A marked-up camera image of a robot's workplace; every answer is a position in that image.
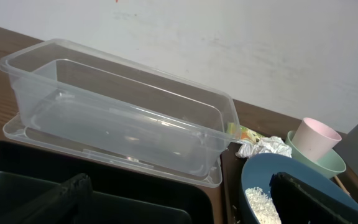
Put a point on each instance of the pink plastic cup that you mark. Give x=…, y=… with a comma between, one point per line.
x=314, y=138

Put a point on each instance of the dark blue plate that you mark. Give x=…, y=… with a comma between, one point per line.
x=258, y=170

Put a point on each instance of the green yellow snack wrapper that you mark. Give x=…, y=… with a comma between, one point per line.
x=244, y=134

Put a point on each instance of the dark brown serving tray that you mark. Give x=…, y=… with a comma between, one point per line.
x=231, y=172

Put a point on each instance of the wooden chopstick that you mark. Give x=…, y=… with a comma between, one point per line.
x=341, y=185

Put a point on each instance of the white rice pile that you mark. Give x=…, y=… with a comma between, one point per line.
x=262, y=206

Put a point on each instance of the black rectangular tray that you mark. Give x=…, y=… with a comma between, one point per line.
x=119, y=196

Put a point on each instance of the clear plastic bin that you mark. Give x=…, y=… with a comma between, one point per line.
x=85, y=95

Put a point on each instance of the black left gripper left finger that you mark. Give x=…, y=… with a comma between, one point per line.
x=69, y=202

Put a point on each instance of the white tissue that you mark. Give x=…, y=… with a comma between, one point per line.
x=272, y=145

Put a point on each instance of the mint green bowl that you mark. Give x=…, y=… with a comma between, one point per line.
x=329, y=165

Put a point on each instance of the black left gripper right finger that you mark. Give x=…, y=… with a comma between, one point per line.
x=298, y=202

